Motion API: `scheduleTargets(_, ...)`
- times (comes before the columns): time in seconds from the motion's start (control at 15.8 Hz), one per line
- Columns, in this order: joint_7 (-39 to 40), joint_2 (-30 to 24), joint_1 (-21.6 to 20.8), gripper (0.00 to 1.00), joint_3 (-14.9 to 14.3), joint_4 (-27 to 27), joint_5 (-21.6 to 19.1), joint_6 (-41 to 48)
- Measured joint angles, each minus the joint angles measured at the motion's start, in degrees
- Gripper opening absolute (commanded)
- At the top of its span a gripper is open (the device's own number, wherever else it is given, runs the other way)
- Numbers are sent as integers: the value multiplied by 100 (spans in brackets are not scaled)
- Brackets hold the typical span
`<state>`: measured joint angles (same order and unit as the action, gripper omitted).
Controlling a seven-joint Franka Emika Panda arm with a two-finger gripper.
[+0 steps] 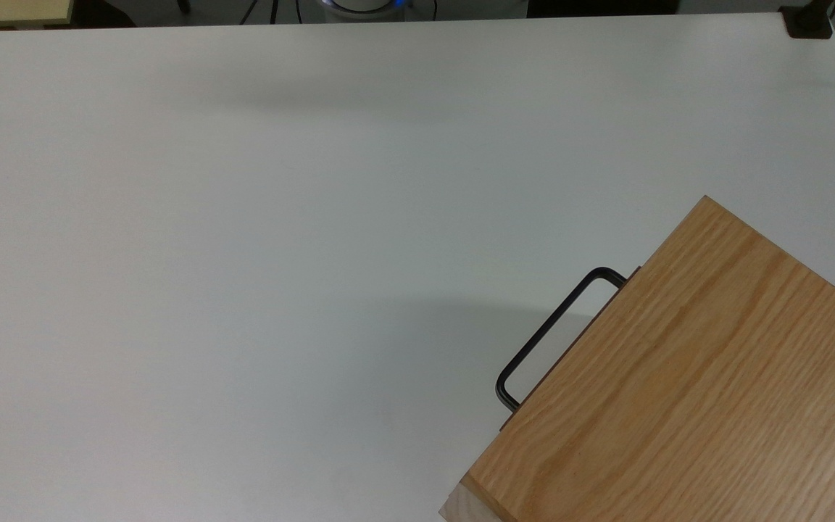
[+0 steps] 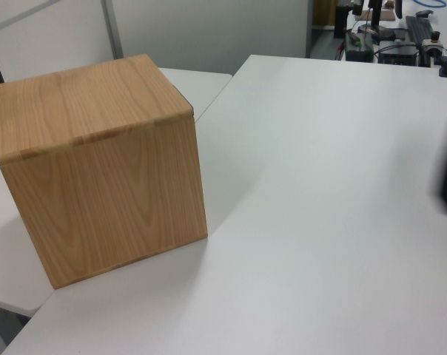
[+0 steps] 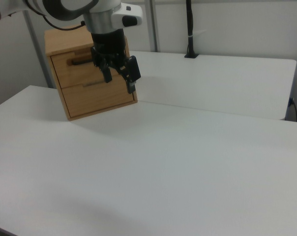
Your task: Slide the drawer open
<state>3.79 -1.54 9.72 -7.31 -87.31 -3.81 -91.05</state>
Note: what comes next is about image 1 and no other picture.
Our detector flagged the black table clamp mount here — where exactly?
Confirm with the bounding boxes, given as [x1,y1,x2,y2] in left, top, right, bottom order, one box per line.
[779,0,835,40]

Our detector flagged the wooden two-drawer cabinet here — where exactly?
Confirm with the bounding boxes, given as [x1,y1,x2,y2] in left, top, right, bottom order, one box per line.
[439,195,835,522]

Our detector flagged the pale yellow side table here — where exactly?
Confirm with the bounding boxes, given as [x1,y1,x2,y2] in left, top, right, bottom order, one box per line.
[0,0,75,30]

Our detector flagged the black tripod legs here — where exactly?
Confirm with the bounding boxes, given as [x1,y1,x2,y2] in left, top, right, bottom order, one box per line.
[239,0,304,25]

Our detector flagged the wooden drawer with metal handle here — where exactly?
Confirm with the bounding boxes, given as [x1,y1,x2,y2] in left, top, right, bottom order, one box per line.
[497,265,643,434]

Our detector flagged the black metal drawer handle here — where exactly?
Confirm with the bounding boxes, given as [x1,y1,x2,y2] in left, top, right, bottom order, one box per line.
[495,267,630,413]

